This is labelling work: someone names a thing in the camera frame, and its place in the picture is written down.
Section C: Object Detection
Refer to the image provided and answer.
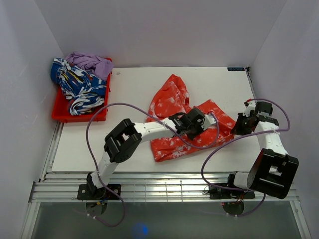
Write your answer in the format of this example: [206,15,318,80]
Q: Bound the red white tie-dye trousers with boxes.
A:
[147,73,237,163]

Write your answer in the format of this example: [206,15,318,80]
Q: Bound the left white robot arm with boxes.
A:
[86,108,216,199]

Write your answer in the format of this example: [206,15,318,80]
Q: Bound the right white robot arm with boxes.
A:
[225,100,299,199]

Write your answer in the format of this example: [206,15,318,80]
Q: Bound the blue white patterned trousers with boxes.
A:
[50,58,107,116]

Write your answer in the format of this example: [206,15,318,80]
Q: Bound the purple folded garment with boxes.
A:
[65,52,114,80]

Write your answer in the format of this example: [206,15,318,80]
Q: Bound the red plastic bin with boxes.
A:
[51,73,111,123]

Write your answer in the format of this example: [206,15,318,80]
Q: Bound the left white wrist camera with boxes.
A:
[202,114,217,130]

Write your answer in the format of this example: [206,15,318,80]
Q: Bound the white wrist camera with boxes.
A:
[202,114,217,130]
[243,99,256,118]

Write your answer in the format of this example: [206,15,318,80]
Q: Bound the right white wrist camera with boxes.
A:
[243,99,256,118]

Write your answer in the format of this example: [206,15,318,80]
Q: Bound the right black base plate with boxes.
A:
[208,185,255,199]

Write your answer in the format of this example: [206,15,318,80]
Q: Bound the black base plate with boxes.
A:
[77,184,119,201]
[208,185,255,199]

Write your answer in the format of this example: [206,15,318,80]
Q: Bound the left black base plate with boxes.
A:
[77,184,119,201]

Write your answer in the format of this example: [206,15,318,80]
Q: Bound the aluminium rail frame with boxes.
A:
[20,121,312,239]

